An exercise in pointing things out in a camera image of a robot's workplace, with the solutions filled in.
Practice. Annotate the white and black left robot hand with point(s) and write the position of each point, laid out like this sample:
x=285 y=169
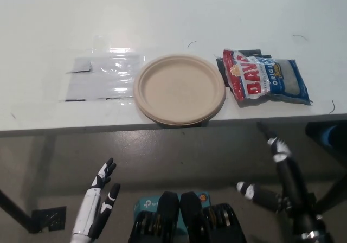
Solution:
x=90 y=207

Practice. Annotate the beige paper plate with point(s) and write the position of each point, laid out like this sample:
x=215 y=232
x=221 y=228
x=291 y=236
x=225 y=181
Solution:
x=179 y=88

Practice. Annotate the teal router box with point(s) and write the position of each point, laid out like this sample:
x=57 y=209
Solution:
x=146 y=203

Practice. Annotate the black table leg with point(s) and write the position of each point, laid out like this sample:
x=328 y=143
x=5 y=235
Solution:
x=13 y=209
x=336 y=194

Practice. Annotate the red blue sunflower seed bag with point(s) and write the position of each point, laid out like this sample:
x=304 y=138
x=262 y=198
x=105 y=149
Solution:
x=257 y=77

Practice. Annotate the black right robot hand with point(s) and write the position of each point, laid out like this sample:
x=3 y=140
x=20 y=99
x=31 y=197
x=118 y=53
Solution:
x=292 y=183

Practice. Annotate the black and blue object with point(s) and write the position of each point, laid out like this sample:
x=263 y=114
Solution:
x=314 y=133

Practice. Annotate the black tape marker patch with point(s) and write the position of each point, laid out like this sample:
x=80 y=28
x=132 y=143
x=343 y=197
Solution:
x=220 y=64

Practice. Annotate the clear plastic sheet over grey paper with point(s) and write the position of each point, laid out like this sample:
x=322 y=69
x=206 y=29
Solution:
x=103 y=77

